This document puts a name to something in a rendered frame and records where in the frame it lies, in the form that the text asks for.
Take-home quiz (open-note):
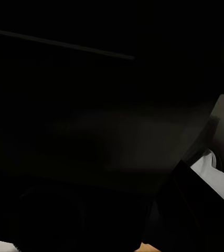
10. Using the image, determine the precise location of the digital camera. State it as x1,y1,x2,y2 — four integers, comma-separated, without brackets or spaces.
0,0,224,252

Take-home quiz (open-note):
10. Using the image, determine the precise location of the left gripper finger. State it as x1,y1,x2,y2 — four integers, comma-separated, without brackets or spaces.
155,159,224,252

